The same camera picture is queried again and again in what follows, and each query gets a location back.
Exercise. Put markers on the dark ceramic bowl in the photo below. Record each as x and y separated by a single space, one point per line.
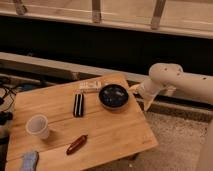
113 96

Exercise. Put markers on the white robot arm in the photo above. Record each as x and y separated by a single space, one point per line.
163 75

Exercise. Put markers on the wooden table board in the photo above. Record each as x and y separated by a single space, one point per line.
110 134

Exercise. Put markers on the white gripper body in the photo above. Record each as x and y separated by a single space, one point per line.
149 89

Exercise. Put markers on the red-brown sausage toy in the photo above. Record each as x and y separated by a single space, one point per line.
76 145

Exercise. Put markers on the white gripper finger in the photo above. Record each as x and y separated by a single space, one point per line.
134 88
147 104

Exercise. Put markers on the white plastic cup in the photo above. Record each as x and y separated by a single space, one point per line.
38 126

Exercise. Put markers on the blue cloth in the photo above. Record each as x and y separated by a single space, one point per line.
29 161

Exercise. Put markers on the black striped rectangular case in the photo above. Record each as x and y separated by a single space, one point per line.
78 105

